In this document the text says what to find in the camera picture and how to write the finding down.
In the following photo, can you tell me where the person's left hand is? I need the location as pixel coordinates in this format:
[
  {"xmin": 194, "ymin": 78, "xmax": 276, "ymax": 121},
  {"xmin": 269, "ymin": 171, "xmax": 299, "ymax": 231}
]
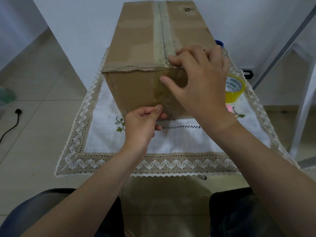
[{"xmin": 123, "ymin": 104, "xmax": 168, "ymax": 155}]

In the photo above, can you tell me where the person's right hand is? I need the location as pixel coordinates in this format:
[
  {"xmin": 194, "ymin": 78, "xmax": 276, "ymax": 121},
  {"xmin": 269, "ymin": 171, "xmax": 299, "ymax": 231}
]
[{"xmin": 160, "ymin": 44, "xmax": 238, "ymax": 133}]

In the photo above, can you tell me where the clear packing tape strip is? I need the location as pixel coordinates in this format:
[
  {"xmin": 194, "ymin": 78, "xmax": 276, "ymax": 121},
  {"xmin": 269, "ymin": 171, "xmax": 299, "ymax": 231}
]
[{"xmin": 153, "ymin": 64, "xmax": 188, "ymax": 120}]

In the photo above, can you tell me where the brown cardboard box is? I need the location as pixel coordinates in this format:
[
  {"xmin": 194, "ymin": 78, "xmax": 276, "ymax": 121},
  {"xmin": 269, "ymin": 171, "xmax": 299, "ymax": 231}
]
[{"xmin": 102, "ymin": 0, "xmax": 218, "ymax": 120}]

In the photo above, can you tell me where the person's right forearm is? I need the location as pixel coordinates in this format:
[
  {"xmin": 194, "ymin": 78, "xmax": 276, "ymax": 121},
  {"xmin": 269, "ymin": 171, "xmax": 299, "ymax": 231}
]
[{"xmin": 197, "ymin": 118, "xmax": 316, "ymax": 237}]

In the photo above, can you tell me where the person's left forearm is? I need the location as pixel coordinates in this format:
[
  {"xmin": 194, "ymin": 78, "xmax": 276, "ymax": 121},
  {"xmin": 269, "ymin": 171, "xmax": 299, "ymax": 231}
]
[{"xmin": 21, "ymin": 145, "xmax": 149, "ymax": 237}]

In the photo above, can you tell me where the white lace-trimmed tablecloth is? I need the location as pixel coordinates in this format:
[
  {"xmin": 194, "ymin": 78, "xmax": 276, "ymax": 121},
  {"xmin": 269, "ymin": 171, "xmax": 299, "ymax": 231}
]
[{"xmin": 54, "ymin": 47, "xmax": 301, "ymax": 178}]

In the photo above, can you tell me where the small black object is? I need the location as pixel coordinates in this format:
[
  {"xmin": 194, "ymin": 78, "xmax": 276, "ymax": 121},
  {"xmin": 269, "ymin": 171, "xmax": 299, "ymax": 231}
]
[{"xmin": 240, "ymin": 69, "xmax": 254, "ymax": 80}]

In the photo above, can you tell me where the yellow packing tape roll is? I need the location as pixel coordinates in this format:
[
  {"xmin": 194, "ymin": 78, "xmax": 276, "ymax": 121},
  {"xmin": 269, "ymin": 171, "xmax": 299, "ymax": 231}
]
[{"xmin": 225, "ymin": 74, "xmax": 246, "ymax": 104}]

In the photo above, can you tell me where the person's right leg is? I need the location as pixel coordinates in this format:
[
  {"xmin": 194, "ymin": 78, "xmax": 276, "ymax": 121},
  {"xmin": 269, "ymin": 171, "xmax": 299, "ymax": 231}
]
[{"xmin": 209, "ymin": 187, "xmax": 284, "ymax": 237}]

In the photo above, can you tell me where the person's leg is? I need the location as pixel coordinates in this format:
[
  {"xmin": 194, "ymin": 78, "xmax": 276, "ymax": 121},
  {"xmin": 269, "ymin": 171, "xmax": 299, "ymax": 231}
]
[
  {"xmin": 209, "ymin": 187, "xmax": 284, "ymax": 237},
  {"xmin": 0, "ymin": 188, "xmax": 124, "ymax": 237}
]

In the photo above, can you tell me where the green translucent object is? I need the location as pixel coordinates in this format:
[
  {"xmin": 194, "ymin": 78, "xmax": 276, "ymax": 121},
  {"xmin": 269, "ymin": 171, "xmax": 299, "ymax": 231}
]
[{"xmin": 0, "ymin": 86, "xmax": 17, "ymax": 105}]

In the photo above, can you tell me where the person's left leg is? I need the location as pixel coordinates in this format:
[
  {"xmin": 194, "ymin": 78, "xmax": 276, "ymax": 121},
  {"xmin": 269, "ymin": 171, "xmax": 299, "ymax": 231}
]
[{"xmin": 0, "ymin": 188, "xmax": 124, "ymax": 237}]

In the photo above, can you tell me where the white metal frame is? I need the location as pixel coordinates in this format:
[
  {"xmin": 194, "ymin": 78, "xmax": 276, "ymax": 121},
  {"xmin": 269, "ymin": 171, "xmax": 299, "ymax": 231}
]
[{"xmin": 251, "ymin": 5, "xmax": 316, "ymax": 171}]

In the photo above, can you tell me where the black plug with cable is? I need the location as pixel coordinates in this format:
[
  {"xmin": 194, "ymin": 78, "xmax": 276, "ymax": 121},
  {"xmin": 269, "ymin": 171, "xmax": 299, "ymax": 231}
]
[{"xmin": 0, "ymin": 109, "xmax": 23, "ymax": 143}]

